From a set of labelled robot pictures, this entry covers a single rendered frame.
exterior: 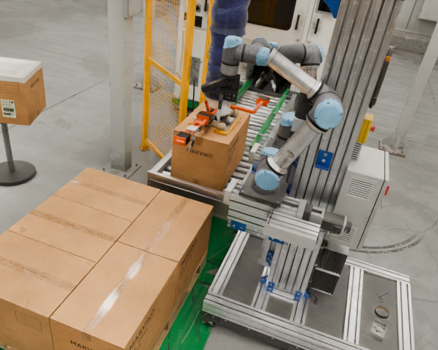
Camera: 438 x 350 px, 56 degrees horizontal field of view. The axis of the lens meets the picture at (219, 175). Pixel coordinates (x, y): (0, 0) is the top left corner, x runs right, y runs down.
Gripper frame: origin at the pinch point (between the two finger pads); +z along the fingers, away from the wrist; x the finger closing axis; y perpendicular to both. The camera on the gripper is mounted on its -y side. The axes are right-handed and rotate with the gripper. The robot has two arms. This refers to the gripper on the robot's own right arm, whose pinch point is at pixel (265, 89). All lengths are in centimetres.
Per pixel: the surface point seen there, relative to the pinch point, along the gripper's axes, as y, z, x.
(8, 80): 61, 19, -182
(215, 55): 40, -29, -29
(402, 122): -216, 78, 132
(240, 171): 19, 64, -3
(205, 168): 59, 45, -20
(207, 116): 55, 7, -24
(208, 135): 54, 22, -23
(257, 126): -71, 64, -14
